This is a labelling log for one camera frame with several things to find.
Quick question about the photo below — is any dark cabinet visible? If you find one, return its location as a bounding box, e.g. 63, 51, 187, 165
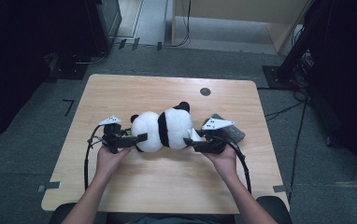
82, 0, 123, 56

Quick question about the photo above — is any grey cloth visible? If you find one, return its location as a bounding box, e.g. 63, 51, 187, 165
208, 113, 247, 144

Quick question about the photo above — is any black metal stand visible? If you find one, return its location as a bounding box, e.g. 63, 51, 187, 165
262, 0, 325, 91

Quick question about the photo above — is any person's grey clothing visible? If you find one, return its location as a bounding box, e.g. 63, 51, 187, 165
126, 215, 236, 224

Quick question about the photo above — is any black floor tape mark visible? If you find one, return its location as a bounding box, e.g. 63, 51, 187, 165
62, 98, 75, 118

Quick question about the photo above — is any grey tape strip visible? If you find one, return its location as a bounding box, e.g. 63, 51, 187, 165
272, 184, 293, 194
36, 181, 62, 193

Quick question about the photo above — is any left hand-held gripper cable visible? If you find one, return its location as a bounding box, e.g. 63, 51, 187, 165
83, 124, 106, 191

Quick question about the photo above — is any long black floor cable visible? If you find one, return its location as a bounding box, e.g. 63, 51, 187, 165
287, 102, 308, 204

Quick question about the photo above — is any looped floor cable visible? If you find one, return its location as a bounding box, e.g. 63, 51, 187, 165
72, 50, 108, 65

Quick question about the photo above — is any person's left hand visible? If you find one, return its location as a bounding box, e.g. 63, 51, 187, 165
95, 147, 134, 181

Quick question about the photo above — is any light wooden furniture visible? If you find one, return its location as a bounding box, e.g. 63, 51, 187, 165
170, 0, 316, 54

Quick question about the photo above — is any hand-held gripper cable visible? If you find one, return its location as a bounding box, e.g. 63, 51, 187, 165
217, 136, 252, 194
83, 124, 106, 191

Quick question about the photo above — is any person's right hand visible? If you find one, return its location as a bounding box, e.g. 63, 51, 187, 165
203, 146, 238, 180

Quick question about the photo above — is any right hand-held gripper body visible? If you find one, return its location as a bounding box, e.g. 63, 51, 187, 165
194, 118, 236, 155

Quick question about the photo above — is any panda plush toy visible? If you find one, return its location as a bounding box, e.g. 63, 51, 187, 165
130, 101, 203, 154

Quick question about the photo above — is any right hand-held gripper cable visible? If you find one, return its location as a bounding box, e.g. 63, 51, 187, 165
217, 136, 252, 194

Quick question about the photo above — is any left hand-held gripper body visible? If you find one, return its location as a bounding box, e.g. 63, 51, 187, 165
98, 116, 123, 154

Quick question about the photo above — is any short black floor cable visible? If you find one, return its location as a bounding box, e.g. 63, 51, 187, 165
264, 101, 307, 122

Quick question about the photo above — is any black hanging cable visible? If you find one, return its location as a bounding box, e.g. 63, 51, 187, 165
164, 0, 192, 49

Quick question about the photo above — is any dark curtain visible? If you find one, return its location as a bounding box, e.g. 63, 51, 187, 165
307, 0, 357, 178
0, 0, 91, 147

